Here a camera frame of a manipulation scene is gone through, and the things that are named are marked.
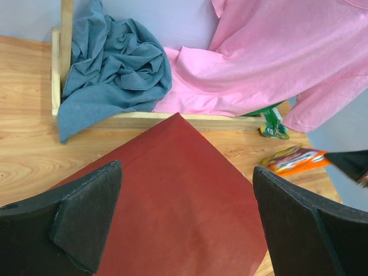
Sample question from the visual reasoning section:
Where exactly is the crumpled blue cloth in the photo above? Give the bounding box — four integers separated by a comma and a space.
57, 1, 172, 143

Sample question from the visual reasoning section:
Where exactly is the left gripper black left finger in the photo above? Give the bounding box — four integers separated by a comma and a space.
1, 161, 122, 275

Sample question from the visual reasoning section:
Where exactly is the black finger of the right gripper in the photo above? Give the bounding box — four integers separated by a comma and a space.
324, 149, 367, 184

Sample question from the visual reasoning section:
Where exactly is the red brown paper bag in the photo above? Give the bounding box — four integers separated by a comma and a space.
65, 114, 267, 275

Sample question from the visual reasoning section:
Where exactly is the orange Fox's candy bag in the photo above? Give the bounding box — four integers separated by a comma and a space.
259, 144, 332, 177

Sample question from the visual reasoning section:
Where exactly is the green cloth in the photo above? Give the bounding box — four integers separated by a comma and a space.
243, 101, 283, 117

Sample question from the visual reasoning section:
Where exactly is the pink t-shirt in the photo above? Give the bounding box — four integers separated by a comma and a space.
155, 0, 367, 132

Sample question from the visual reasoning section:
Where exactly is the wooden clothes rack frame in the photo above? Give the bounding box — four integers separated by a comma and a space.
51, 0, 266, 131

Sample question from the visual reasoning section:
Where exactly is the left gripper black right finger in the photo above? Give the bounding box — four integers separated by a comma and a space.
252, 166, 367, 276

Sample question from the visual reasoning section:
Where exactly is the green snack bag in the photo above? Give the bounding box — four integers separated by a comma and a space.
259, 107, 290, 140

